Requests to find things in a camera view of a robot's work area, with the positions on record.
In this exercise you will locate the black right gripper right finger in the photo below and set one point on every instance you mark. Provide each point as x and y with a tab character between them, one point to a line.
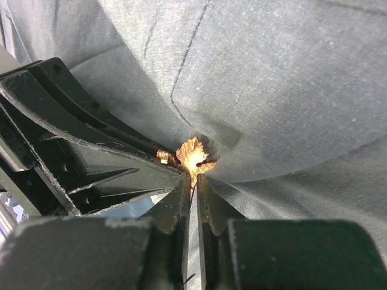
240	253

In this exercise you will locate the gold leaf brooch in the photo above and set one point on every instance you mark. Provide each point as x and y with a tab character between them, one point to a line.
190	158

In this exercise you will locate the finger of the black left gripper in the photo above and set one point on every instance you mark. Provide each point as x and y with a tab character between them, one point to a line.
61	85

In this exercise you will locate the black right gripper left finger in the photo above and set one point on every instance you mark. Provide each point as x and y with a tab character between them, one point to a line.
148	252

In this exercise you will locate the grey button shirt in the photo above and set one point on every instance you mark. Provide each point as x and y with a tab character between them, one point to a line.
289	96

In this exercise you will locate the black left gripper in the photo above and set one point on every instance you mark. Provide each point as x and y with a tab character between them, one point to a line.
52	164

